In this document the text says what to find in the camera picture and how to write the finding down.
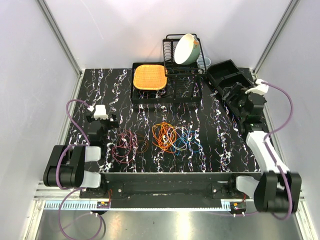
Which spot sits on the clear plastic cup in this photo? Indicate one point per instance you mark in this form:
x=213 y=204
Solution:
x=203 y=63

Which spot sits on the aluminium frame post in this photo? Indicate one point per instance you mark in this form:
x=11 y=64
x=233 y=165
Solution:
x=47 y=13
x=291 y=7

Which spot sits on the right aluminium frame post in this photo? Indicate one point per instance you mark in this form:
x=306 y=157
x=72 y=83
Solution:
x=291 y=7

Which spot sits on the left aluminium frame post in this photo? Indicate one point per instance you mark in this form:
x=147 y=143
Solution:
x=47 y=13

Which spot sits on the black compartment bin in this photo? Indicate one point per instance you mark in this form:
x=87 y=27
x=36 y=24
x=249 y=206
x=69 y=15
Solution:
x=225 y=74

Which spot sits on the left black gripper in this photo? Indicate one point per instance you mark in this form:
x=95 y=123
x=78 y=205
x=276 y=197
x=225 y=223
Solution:
x=113 y=124

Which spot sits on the black wire dish rack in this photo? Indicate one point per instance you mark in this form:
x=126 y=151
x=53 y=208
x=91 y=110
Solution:
x=171 y=68

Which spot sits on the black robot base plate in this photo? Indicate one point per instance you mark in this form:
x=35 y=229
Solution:
x=159 y=183

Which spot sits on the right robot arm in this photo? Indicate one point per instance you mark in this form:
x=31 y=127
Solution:
x=278 y=189

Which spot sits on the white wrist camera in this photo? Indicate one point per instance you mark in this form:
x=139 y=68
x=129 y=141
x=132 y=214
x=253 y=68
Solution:
x=260 y=88
x=100 y=112

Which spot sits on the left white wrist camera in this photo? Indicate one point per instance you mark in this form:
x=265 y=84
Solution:
x=100 y=112

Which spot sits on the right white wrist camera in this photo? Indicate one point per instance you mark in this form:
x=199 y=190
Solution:
x=260 y=88

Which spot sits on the cream ceramic bowl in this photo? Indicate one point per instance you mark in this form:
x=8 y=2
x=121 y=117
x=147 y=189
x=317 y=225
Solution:
x=187 y=50

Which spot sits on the orange woven basket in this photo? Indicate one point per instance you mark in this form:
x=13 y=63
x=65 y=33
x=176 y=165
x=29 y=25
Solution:
x=150 y=77

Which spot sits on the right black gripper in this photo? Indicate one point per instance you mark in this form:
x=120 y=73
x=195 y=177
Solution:
x=236 y=90

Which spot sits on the slotted cable duct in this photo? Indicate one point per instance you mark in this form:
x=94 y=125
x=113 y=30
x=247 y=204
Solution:
x=217 y=205

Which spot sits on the black tray rack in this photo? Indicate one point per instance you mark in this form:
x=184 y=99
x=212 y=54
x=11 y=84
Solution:
x=178 y=90

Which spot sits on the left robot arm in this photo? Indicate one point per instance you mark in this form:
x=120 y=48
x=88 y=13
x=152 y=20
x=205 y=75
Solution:
x=66 y=166

